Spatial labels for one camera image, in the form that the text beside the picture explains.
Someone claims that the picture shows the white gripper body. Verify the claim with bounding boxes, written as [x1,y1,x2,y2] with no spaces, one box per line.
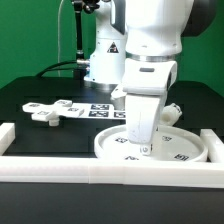
[122,59,177,146]

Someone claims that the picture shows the white round table top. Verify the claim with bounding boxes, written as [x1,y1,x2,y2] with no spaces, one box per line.
[94,125,208,162]

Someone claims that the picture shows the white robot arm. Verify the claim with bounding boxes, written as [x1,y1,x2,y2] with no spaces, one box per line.
[85,0,217,155]

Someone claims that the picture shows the white sheet with markers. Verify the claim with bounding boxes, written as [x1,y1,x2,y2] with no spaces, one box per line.
[72,103,126,120]

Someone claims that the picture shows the white cross-shaped table base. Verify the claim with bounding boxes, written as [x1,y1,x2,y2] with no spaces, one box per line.
[22,99,84,127]

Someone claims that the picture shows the black cables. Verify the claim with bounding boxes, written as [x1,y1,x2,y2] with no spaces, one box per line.
[35,60,88,78]

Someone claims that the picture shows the white thin cable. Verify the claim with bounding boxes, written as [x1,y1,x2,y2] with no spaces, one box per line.
[57,0,66,78]

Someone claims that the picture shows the white U-shaped boundary frame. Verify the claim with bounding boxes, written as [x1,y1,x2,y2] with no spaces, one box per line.
[0,123,224,188]

